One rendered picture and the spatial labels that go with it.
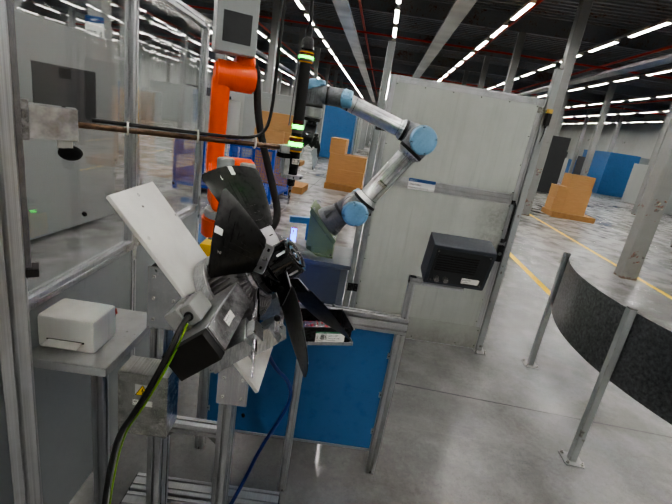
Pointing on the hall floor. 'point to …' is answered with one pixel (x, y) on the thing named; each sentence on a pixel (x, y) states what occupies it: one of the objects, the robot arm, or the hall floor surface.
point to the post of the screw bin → (290, 427)
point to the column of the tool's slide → (15, 303)
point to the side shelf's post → (100, 433)
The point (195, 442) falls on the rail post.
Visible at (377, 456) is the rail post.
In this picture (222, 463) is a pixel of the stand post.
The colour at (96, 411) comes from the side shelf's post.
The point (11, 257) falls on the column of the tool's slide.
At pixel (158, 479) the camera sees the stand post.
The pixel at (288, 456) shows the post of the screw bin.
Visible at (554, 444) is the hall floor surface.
